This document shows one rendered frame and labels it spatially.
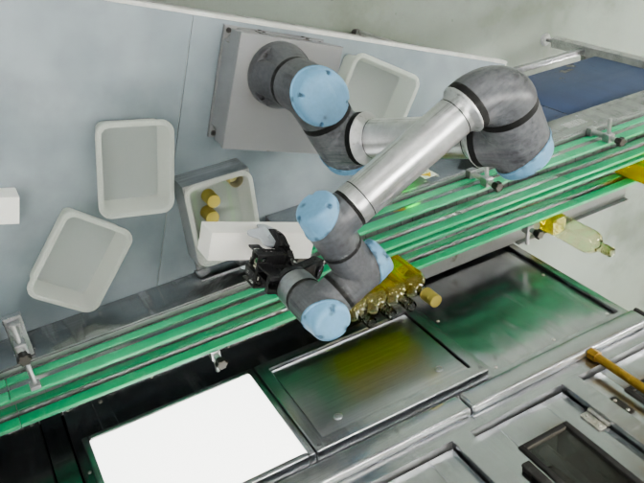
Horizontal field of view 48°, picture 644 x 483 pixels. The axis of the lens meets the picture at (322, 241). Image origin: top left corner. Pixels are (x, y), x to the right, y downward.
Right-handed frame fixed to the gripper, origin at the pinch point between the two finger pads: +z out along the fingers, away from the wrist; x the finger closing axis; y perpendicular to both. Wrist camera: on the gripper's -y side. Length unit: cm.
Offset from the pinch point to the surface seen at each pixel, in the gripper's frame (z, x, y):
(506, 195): 18, -6, -86
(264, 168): 35.0, -5.5, -15.8
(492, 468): -44, 32, -40
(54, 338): 27, 36, 34
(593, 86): 52, -36, -149
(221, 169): 30.7, -6.1, -2.4
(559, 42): 100, -47, -177
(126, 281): 34.8, 25.6, 16.4
